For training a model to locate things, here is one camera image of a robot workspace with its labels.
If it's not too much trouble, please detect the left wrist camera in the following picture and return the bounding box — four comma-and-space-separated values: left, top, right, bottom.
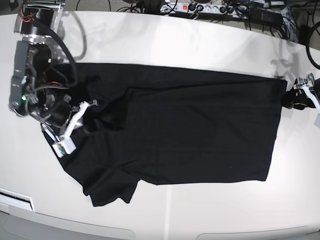
314, 115, 320, 128

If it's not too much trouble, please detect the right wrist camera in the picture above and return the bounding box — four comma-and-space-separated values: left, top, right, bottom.
52, 137, 76, 158

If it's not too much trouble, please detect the black t-shirt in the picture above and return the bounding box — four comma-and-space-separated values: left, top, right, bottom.
58, 63, 287, 207

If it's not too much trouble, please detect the black floor box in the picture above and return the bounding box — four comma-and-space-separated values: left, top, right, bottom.
298, 25, 312, 46

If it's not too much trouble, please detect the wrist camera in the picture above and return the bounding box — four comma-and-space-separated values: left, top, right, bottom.
52, 137, 76, 158
314, 115, 320, 128

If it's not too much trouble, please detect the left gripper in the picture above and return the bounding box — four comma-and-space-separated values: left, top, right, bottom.
281, 73, 320, 110

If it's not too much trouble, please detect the white power strip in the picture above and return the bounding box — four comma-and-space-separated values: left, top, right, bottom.
160, 2, 249, 19

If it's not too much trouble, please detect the black power adapter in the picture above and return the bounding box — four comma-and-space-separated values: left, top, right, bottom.
249, 7, 283, 28

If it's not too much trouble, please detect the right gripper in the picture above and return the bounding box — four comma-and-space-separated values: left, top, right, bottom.
37, 92, 85, 133

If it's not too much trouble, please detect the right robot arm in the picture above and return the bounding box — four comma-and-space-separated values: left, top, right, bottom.
8, 0, 97, 135

